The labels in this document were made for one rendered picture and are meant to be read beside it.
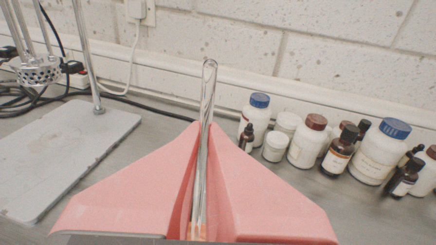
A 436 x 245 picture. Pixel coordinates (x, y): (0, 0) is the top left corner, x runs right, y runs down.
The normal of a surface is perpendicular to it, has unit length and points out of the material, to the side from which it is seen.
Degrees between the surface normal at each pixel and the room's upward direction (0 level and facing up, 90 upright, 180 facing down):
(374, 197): 0
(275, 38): 90
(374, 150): 90
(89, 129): 0
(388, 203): 0
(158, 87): 90
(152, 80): 90
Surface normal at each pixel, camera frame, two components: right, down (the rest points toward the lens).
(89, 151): 0.11, -0.82
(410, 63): -0.27, 0.52
